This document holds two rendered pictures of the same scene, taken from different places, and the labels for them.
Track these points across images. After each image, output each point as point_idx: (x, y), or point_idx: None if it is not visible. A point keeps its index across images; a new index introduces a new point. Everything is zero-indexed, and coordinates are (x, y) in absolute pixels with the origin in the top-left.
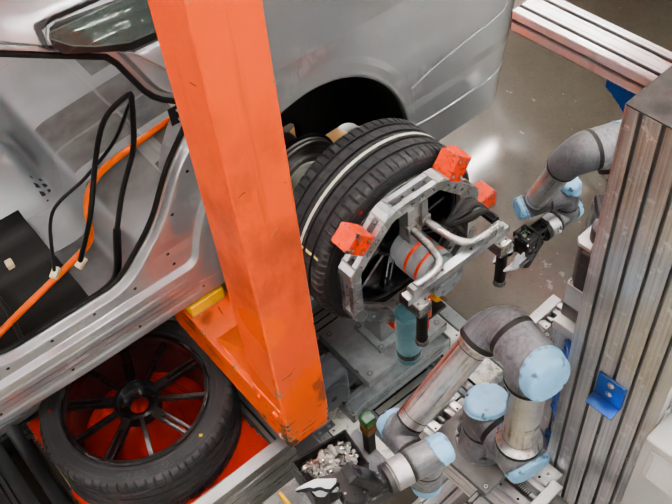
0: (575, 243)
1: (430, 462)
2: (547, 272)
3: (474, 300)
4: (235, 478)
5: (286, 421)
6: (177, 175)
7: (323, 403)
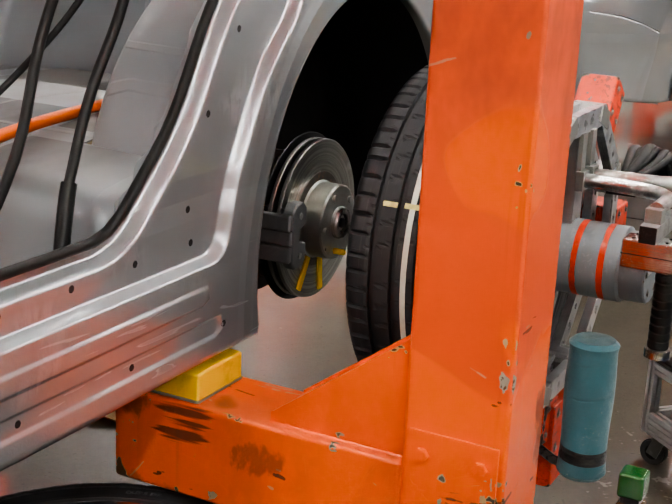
0: (624, 459)
1: None
2: (613, 491)
3: None
4: None
5: (505, 481)
6: (226, 28)
7: (534, 477)
